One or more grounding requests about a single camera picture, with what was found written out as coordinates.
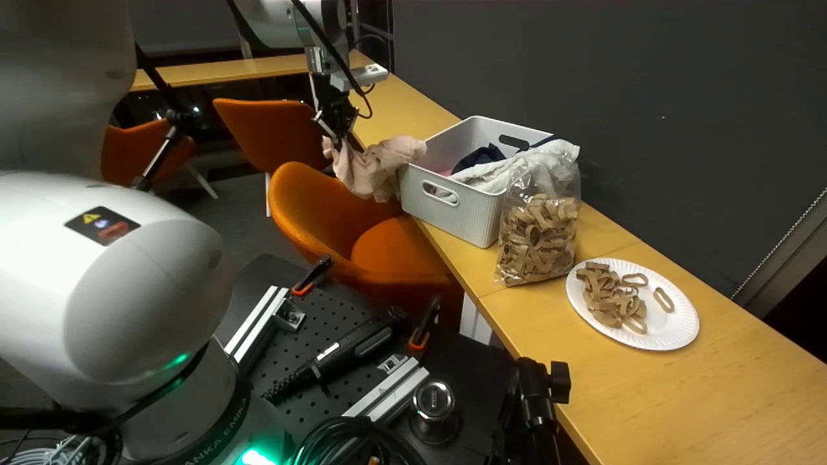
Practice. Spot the bag of rubber bands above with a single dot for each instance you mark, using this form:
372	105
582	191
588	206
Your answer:
539	236

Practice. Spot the tan rubber band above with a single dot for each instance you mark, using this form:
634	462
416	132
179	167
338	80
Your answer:
657	296

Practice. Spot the black handheld tool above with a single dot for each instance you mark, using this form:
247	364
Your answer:
349	352

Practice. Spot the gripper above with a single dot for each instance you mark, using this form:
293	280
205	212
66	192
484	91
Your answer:
336	100

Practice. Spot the white plastic basket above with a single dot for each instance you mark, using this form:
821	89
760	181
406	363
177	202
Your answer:
462	210

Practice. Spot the dark blue cloth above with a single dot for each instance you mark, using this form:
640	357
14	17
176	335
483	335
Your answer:
481	158

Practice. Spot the heap of rubber bands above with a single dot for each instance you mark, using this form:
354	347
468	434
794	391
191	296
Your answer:
610	297

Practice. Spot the black stand with knob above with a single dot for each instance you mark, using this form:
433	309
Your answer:
533	407

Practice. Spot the white cloth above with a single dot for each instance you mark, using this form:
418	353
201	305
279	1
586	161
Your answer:
517	166

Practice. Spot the black and orange clamp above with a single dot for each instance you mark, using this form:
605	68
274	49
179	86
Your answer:
423	326
311	276

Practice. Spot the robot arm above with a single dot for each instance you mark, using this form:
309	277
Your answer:
97	290

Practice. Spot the round silver button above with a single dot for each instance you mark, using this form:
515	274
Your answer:
434	400

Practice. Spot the orange chair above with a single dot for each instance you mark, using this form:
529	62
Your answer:
126	152
381	248
274	132

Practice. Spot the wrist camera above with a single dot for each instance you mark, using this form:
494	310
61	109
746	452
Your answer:
365	73

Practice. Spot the white paper plate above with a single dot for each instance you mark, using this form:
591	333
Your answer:
672	326

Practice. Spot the pink shirt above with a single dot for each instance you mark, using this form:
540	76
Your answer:
378	169

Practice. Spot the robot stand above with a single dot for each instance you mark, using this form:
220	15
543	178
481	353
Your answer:
323	323

